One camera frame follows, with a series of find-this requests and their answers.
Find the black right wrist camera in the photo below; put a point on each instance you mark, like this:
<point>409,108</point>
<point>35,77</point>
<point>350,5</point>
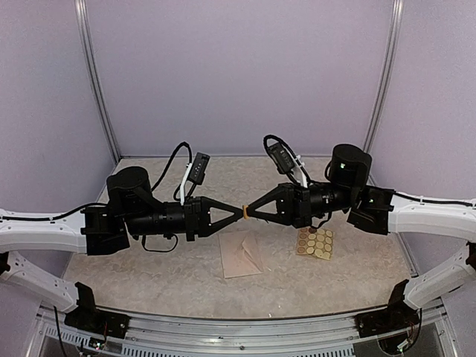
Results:
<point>282,158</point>

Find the aluminium frame post left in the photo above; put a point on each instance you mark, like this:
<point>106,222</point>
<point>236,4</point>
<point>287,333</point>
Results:
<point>81,11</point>

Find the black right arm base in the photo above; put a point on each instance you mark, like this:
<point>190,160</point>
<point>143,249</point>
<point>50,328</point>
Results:
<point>396,315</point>

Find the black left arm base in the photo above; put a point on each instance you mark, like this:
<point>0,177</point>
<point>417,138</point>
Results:
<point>87,317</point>

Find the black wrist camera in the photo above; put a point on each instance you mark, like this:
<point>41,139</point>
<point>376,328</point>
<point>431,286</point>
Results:
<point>282,158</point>
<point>198,168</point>

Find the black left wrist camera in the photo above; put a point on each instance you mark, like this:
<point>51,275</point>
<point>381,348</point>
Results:
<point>198,168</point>

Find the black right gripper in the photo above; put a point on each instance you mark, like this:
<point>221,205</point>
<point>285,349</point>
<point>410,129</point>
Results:
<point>300,206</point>

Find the aluminium frame post right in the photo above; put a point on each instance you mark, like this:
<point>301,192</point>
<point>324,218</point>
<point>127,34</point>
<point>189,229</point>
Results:
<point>385,76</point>

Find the brown round sticker sheet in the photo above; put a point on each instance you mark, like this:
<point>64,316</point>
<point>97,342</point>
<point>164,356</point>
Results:
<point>315,242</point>

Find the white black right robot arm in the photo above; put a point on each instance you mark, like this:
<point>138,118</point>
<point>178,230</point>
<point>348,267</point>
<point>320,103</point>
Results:
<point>379,211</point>

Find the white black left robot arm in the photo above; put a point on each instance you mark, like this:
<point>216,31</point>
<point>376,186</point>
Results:
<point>98,229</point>

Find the pink envelope with flap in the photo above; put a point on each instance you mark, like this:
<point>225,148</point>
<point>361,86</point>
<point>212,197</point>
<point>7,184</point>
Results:
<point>240,254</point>

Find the aluminium frame post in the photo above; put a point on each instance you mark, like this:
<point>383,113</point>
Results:
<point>385,76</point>
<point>81,11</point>

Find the round brown seal sticker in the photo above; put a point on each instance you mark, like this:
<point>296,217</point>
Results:
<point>245,212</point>

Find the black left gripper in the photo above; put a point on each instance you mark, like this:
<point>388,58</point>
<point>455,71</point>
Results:
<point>192,218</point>

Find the aluminium front rail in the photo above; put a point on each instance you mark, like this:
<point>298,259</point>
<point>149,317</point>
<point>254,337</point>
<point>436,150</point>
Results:
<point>252,327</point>

